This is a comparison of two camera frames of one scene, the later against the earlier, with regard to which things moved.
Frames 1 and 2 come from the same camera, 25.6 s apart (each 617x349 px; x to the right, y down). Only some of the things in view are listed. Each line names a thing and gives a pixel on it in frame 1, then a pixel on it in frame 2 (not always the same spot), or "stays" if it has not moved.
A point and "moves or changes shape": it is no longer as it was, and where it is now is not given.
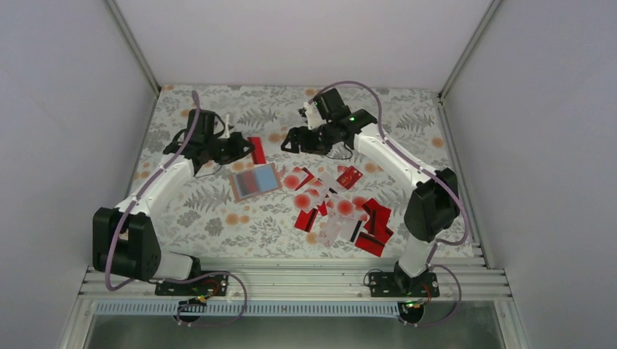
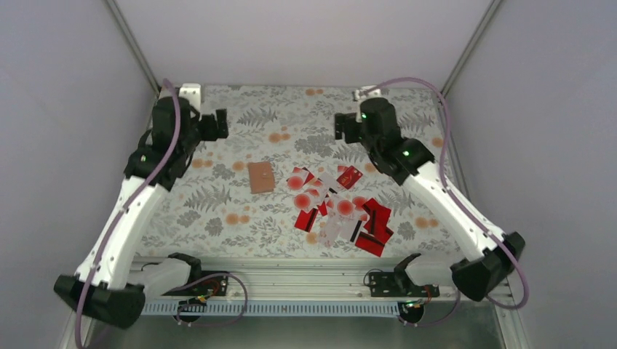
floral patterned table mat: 345,203 stays
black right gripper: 305,145 -> 348,119
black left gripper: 238,150 -> 211,134
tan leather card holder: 255,180 moves or changes shape
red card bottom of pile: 369,243 stays
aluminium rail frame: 466,278 stays
